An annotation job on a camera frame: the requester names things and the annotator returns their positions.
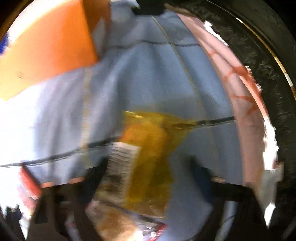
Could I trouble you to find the yellow transparent snack bag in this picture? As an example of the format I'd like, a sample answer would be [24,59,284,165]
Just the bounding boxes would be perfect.
[92,110,197,219]

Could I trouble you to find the red snack packet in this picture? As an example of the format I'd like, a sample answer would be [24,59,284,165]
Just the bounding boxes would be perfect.
[20,166,42,200]

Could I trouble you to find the orange storage box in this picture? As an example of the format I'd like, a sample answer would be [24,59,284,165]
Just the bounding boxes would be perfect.
[1,1,111,100]

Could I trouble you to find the brown bread package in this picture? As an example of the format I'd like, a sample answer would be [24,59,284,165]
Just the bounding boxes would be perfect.
[86,200,166,241]

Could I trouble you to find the blue quilted table mat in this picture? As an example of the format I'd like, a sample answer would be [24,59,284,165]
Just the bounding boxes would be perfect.
[1,1,243,240]

